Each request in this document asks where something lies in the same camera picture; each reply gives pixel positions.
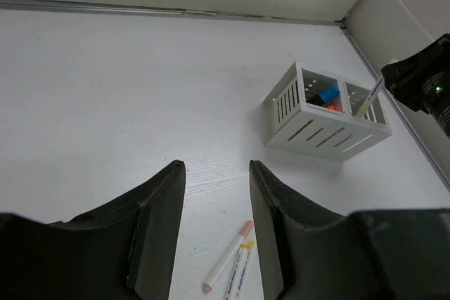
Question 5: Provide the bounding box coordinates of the white marker orange-yellow cap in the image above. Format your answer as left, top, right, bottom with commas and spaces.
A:
224, 243, 248, 300

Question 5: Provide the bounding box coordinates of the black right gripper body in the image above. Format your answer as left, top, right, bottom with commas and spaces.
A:
381, 33, 449, 136

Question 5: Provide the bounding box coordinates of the white marker with pink cap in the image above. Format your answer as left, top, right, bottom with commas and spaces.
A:
202, 221, 254, 294

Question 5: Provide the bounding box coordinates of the white two-compartment pen holder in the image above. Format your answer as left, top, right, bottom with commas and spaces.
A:
264, 62, 392, 162

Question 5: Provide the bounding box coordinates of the blue-capped black highlighter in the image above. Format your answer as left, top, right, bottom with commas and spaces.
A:
307, 86, 340, 107

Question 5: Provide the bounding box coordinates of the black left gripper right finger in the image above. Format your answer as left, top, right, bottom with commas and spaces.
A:
249, 161, 449, 299

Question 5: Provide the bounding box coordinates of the white marker pale yellow cap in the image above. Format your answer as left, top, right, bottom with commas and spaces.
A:
354, 76, 385, 117

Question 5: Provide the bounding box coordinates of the orange-capped black highlighter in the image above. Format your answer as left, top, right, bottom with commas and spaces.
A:
325, 102, 344, 112

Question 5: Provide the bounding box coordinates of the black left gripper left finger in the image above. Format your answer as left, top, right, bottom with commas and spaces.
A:
1, 160, 186, 299

